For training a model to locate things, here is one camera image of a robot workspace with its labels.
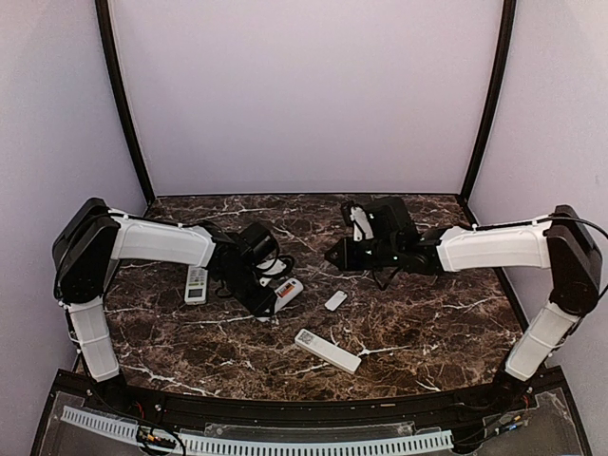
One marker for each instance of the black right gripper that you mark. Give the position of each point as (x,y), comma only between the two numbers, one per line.
(348,260)

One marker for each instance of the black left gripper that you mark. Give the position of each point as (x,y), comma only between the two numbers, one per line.
(258,305)

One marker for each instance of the white remote with battery compartment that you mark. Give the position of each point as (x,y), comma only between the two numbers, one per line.
(282,301)

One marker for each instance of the white battery cover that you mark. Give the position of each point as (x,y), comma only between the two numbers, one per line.
(333,303)

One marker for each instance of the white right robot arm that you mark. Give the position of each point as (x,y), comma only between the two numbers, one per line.
(559,242)

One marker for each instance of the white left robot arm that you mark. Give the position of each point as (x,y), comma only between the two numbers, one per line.
(98,236)

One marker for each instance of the orange battery in remote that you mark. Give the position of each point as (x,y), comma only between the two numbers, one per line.
(285,289)

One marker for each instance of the white remote with green buttons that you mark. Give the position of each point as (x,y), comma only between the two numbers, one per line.
(196,286)

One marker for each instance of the white remote with QR label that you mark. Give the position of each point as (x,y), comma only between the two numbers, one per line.
(327,351)

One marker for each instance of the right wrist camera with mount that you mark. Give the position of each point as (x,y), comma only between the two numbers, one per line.
(379,219)

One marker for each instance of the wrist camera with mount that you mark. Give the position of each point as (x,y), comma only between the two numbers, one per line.
(260,249)
(379,219)

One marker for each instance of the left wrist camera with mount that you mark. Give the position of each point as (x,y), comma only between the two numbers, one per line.
(260,249)

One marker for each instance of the black curved front rail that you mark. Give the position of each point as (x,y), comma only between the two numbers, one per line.
(461,408)

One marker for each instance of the black right rear frame post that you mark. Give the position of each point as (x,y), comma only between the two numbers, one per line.
(491,99)

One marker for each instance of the black frame post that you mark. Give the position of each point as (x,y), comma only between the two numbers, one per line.
(491,99)
(116,80)

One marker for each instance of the white slotted cable duct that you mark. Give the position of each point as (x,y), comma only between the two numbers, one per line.
(189,443)

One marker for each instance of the black left rear frame post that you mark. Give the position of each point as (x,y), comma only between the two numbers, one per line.
(116,80)

